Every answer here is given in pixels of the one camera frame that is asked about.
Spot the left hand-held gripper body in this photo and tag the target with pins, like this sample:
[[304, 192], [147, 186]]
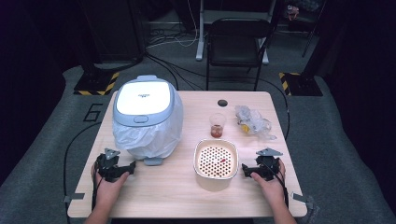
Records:
[[107, 169]]

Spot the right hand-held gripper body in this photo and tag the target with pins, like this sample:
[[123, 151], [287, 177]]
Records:
[[268, 165]]

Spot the white plastic trash bag liner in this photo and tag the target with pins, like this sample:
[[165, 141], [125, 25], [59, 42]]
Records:
[[149, 140]]

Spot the clear plastic bag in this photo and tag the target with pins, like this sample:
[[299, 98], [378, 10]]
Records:
[[252, 121]]

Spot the clear plastic cup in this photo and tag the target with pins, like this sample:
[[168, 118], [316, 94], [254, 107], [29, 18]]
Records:
[[217, 123]]

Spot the white grey pedal trash can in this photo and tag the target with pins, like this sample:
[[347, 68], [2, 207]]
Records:
[[143, 99]]

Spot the person's left hand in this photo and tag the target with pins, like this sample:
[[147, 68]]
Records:
[[109, 189]]

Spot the person's right hand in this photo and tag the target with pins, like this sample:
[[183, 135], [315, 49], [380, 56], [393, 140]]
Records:
[[271, 188]]

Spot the small red food scrap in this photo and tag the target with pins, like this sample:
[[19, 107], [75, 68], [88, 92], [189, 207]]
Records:
[[223, 160]]

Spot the grey tape strip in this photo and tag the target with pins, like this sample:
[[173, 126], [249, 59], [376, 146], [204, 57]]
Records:
[[300, 198], [74, 196]]

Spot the white strainer basin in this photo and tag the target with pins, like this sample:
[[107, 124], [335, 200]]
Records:
[[199, 147]]

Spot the black yellow striped stand base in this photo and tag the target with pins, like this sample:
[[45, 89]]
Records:
[[303, 85], [93, 83]]

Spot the black folding chair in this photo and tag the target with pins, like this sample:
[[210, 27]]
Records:
[[238, 28]]

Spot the white metal desk frame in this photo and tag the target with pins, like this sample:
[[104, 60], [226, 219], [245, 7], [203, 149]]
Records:
[[200, 46]]

